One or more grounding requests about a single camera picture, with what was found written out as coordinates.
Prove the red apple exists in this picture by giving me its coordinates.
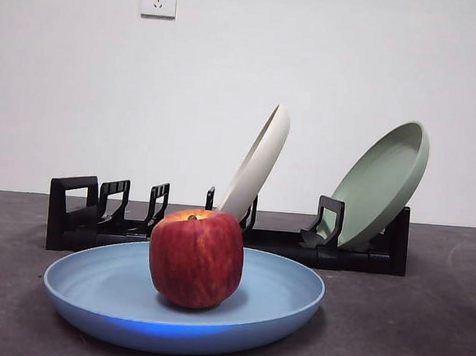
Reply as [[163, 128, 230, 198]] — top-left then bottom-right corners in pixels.
[[144, 205, 248, 313]]

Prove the blue plate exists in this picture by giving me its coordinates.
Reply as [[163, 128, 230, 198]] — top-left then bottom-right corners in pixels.
[[38, 230, 329, 356]]

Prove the cream plate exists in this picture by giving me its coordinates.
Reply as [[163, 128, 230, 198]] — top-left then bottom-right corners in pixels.
[[216, 99, 293, 229]]

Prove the green plate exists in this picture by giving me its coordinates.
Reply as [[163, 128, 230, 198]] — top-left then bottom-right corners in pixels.
[[326, 115, 433, 255]]

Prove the black plate rack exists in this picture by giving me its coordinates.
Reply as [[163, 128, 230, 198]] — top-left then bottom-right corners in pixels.
[[44, 172, 413, 279]]

